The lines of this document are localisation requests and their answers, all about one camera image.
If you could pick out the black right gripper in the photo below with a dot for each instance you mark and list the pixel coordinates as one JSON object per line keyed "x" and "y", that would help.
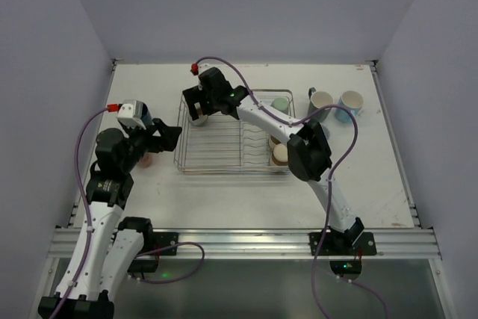
{"x": 196, "y": 97}

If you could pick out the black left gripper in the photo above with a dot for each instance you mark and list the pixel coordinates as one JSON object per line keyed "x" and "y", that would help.
{"x": 152, "y": 138}

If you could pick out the cream brown cup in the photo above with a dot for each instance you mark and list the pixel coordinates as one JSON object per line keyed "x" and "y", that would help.
{"x": 202, "y": 118}
{"x": 279, "y": 155}
{"x": 272, "y": 142}

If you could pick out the pink dotted mug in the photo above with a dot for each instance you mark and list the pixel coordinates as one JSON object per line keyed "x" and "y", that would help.
{"x": 146, "y": 161}

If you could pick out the dark blue mug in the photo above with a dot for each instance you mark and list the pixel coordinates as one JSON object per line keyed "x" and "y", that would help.
{"x": 147, "y": 115}

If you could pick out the dark teal grey mug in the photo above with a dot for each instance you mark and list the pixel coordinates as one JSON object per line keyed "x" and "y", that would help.
{"x": 317, "y": 100}

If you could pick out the pale blue grey cup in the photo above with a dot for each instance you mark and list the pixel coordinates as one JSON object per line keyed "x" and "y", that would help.
{"x": 326, "y": 131}

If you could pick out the light blue mug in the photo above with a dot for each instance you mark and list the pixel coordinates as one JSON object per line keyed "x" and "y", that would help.
{"x": 351, "y": 101}

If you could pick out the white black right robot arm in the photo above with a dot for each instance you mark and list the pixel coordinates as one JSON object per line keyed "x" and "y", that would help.
{"x": 309, "y": 154}

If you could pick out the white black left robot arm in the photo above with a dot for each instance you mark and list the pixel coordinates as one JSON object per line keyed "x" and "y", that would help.
{"x": 108, "y": 243}

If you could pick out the mint green cup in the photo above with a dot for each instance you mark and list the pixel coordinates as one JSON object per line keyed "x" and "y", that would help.
{"x": 281, "y": 104}

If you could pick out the left controller box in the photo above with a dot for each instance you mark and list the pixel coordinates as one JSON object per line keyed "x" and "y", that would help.
{"x": 143, "y": 266}

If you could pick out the controller box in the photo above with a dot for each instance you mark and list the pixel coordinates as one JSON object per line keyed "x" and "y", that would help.
{"x": 346, "y": 269}
{"x": 143, "y": 266}

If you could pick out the right controller box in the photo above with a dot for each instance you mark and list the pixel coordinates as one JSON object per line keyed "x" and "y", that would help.
{"x": 346, "y": 269}

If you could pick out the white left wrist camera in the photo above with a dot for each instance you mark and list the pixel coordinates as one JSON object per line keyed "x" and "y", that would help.
{"x": 132, "y": 114}

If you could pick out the chrome wire dish rack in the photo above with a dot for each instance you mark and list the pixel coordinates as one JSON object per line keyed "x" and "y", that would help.
{"x": 222, "y": 145}

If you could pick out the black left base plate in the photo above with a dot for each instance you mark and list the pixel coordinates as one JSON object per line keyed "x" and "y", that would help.
{"x": 160, "y": 240}

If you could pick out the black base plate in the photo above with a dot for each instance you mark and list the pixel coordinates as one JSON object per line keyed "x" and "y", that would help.
{"x": 160, "y": 240}
{"x": 335, "y": 246}

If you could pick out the aluminium mounting rail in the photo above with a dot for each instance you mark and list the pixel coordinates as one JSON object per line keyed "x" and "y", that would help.
{"x": 282, "y": 244}

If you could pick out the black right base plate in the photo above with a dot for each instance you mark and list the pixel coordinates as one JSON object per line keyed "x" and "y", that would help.
{"x": 335, "y": 246}

